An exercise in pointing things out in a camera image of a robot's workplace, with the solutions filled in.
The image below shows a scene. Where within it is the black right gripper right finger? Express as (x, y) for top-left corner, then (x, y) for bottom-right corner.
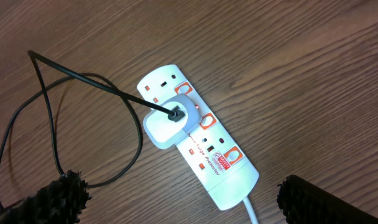
(277, 175), (378, 224)

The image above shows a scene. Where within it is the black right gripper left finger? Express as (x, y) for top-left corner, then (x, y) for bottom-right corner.
(0, 170), (92, 224)

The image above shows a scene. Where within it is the black USB charging cable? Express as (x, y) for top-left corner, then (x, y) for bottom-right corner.
(0, 49), (186, 211)

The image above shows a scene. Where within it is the white charger adapter plug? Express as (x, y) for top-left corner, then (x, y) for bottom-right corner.
(143, 94), (201, 149)

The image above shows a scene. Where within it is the white power strip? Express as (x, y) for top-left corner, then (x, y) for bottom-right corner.
(137, 65), (259, 210)

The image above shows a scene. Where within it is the white power strip cord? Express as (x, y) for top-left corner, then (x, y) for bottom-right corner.
(242, 196), (260, 224)

